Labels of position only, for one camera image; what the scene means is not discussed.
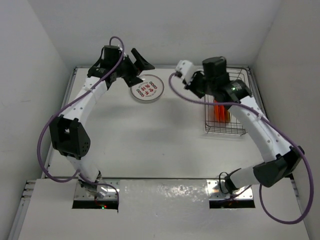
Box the white plate red lettering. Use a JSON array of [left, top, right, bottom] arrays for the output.
[[130, 74, 165, 104]]

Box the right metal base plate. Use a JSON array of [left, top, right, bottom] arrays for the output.
[[206, 178, 254, 201]]

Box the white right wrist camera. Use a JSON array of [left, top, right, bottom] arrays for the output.
[[175, 60, 198, 85]]

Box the white front cover panel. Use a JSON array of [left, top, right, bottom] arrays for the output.
[[19, 179, 309, 240]]

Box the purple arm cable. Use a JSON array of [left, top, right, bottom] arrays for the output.
[[36, 36, 125, 201], [168, 71, 315, 224]]

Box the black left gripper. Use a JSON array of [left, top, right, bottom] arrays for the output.
[[112, 48, 153, 87]]

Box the metal base plate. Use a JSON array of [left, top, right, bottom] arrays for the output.
[[206, 178, 254, 201], [73, 180, 120, 201]]

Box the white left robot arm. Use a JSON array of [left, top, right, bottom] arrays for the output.
[[49, 45, 155, 183]]

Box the grey wire dish rack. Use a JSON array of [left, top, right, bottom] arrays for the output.
[[204, 66, 251, 136]]

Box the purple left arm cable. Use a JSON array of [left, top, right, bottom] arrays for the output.
[[36, 36, 125, 201]]

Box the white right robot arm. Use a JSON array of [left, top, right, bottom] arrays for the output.
[[176, 56, 302, 193]]

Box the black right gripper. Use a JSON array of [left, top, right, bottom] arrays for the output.
[[183, 67, 216, 98]]

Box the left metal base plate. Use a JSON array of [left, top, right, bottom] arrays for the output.
[[73, 180, 120, 201]]

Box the orange plastic plate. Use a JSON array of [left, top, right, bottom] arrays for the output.
[[213, 105, 225, 123], [221, 106, 231, 123]]

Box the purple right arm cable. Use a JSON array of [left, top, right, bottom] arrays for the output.
[[168, 71, 315, 224]]

